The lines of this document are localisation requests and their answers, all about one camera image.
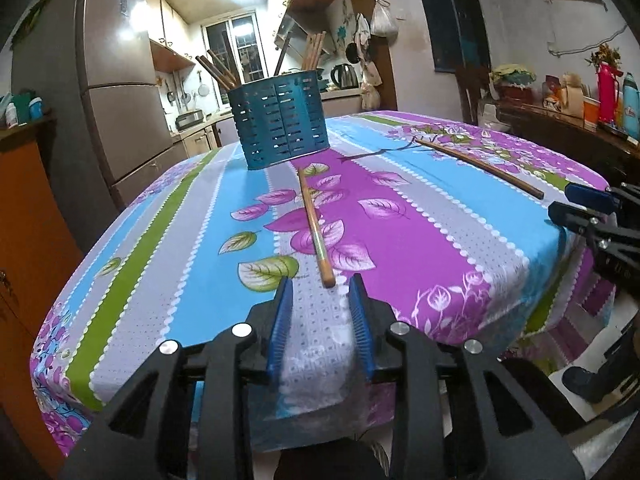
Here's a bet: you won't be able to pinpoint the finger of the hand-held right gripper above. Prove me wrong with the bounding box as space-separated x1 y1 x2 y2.
548 202 618 233
565 183 623 213

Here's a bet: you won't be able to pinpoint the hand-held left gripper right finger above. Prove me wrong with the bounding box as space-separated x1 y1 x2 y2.
348 274 586 480

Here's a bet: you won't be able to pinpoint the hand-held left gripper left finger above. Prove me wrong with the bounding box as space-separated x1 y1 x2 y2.
57 276 295 480

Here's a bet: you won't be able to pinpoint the blue perforated utensil holder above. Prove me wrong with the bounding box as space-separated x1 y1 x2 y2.
227 71 332 172

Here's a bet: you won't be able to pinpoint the dark wooden sideboard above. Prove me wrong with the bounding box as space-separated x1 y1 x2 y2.
487 102 640 186

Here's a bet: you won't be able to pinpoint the blue thermos bottle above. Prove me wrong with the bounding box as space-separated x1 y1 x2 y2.
621 72 640 127

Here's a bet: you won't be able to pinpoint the red thermos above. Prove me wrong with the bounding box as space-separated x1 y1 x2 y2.
597 62 621 123

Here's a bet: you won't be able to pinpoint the colourful snack box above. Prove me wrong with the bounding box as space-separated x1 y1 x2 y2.
542 74 586 113

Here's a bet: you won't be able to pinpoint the floral striped tablecloth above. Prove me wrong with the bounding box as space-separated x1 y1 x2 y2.
29 110 617 458

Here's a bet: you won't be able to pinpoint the person's leg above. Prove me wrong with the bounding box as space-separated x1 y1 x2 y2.
562 320 640 406

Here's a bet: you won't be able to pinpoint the flower bouquet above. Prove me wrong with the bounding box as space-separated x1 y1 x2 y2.
585 44 623 68

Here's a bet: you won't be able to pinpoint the wooden chair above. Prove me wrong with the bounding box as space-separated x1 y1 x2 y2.
454 65 493 123

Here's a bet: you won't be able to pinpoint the silver countertop appliance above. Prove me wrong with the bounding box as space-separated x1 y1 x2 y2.
175 109 205 131

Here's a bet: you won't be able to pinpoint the large dark window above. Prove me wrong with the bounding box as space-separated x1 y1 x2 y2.
412 0 493 73

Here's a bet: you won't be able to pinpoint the hanging bag of vegetables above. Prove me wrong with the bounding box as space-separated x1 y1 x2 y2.
360 62 383 111

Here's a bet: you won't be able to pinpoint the steel electric kettle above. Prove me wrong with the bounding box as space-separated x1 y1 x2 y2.
330 62 360 90

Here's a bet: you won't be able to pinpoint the orange wooden cabinet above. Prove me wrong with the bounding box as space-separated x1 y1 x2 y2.
0 112 87 466

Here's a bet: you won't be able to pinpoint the grey refrigerator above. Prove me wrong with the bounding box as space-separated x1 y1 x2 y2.
10 0 190 238

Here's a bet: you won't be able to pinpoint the white hanging plastic bag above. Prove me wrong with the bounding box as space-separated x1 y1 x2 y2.
370 0 400 38

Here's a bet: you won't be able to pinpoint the kitchen window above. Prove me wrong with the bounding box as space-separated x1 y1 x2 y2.
201 12 266 86

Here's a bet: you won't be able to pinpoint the green container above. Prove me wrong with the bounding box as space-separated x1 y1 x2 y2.
10 91 32 123

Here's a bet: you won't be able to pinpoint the beige wall cabinets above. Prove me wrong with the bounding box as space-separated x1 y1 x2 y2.
130 0 197 72

